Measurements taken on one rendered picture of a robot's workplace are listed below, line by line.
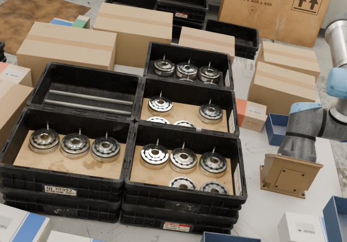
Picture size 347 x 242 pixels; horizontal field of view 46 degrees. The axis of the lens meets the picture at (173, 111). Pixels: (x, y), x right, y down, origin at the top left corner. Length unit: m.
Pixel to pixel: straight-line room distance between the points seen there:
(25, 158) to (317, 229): 1.05
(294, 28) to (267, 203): 2.95
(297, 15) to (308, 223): 3.09
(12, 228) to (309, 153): 1.07
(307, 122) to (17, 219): 1.09
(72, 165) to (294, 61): 1.33
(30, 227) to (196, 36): 1.35
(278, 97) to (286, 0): 2.42
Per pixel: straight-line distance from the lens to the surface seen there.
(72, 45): 1.96
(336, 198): 1.20
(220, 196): 1.33
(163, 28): 2.19
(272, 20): 4.37
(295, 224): 1.54
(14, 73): 1.87
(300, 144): 1.63
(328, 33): 1.39
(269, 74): 2.10
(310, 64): 2.31
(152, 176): 1.46
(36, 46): 1.95
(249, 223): 1.59
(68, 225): 1.48
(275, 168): 1.64
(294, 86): 2.08
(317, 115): 1.66
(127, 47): 2.15
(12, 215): 1.41
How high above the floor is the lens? 1.92
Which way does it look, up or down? 39 degrees down
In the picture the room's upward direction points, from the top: 12 degrees clockwise
